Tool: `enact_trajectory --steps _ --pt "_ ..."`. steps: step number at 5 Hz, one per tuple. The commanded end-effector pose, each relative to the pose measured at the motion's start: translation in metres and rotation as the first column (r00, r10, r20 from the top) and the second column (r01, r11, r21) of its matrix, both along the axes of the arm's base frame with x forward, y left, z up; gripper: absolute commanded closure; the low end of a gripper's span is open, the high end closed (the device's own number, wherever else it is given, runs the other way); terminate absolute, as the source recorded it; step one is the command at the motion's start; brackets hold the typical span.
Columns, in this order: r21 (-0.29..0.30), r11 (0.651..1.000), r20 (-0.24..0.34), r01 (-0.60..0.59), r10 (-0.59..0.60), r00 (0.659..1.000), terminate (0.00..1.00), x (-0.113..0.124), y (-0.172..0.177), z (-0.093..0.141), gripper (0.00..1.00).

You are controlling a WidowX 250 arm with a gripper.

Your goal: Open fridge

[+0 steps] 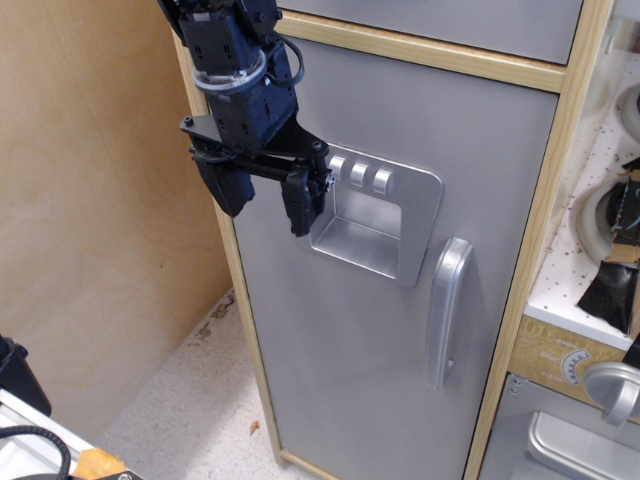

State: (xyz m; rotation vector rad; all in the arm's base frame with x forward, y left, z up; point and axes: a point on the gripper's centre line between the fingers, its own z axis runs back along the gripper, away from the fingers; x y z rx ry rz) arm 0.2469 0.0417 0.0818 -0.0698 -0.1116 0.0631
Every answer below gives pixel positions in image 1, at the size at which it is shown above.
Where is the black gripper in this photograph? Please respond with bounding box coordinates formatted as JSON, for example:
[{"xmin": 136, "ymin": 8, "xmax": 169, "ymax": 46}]
[{"xmin": 181, "ymin": 41, "xmax": 330, "ymax": 237}]

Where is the silver freezer door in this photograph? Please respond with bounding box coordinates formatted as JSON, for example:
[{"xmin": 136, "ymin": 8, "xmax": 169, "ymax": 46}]
[{"xmin": 278, "ymin": 0, "xmax": 583, "ymax": 64}]

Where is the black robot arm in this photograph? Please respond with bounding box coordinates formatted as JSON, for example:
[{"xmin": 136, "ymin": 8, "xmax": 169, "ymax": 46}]
[{"xmin": 159, "ymin": 1, "xmax": 331, "ymax": 237}]

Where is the silver oven door handle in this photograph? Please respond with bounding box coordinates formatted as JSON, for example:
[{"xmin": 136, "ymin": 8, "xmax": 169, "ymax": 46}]
[{"xmin": 527, "ymin": 412, "xmax": 639, "ymax": 479}]

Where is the orange tape piece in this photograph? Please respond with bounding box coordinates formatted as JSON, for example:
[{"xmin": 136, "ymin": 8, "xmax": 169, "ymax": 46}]
[{"xmin": 72, "ymin": 448, "xmax": 127, "ymax": 479}]

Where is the black braided cable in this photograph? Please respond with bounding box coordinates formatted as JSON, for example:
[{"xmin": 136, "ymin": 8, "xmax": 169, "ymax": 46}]
[{"xmin": 0, "ymin": 424, "xmax": 73, "ymax": 480}]

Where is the silver ice dispenser panel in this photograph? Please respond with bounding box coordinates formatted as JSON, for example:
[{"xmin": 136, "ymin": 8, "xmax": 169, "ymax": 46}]
[{"xmin": 309, "ymin": 144, "xmax": 444, "ymax": 287}]

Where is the wooden toy kitchen cabinet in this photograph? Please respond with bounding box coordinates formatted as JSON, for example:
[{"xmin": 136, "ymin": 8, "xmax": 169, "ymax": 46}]
[{"xmin": 171, "ymin": 0, "xmax": 640, "ymax": 480}]

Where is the black box device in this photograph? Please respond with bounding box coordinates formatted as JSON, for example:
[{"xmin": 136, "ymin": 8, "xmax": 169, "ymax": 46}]
[{"xmin": 1, "ymin": 336, "xmax": 52, "ymax": 417}]

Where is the silver oven door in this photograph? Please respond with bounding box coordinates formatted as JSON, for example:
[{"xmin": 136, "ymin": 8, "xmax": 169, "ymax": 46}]
[{"xmin": 479, "ymin": 374, "xmax": 639, "ymax": 480}]

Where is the silver fridge door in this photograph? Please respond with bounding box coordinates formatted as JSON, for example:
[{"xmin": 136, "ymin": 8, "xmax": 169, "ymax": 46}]
[{"xmin": 235, "ymin": 41, "xmax": 557, "ymax": 479}]

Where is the silver fridge door handle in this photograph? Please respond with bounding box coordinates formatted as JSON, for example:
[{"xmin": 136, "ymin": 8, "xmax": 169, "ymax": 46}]
[{"xmin": 425, "ymin": 237, "xmax": 473, "ymax": 389}]

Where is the silver oven knob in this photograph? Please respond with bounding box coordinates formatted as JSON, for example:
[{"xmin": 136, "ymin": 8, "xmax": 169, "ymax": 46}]
[{"xmin": 584, "ymin": 362, "xmax": 639, "ymax": 427}]

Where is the aluminium rail frame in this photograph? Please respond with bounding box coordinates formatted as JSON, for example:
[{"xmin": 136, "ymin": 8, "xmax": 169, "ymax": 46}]
[{"xmin": 1, "ymin": 389, "xmax": 93, "ymax": 479}]

